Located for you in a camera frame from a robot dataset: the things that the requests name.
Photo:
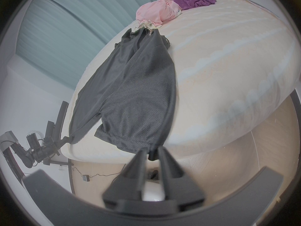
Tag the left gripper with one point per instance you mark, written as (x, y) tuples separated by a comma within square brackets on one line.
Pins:
[(51, 149)]

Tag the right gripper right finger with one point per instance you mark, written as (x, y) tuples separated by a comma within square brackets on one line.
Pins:
[(176, 185)]

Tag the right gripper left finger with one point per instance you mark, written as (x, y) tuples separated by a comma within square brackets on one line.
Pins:
[(131, 180)]

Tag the black T-shirt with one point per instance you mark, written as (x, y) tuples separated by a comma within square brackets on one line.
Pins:
[(141, 90)]

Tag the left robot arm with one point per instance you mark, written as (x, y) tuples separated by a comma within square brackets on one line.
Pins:
[(25, 156)]

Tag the bed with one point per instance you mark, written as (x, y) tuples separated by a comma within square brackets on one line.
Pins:
[(223, 67)]

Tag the black power adapter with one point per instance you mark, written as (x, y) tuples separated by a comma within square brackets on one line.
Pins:
[(86, 178)]

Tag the blue-green curtain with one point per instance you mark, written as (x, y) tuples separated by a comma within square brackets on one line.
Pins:
[(70, 43)]

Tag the white printed garment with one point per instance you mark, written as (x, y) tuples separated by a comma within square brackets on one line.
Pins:
[(147, 26)]

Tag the pink garment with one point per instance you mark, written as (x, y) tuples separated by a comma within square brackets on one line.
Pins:
[(157, 10)]

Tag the purple garment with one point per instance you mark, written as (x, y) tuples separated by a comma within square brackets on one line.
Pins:
[(190, 0)]

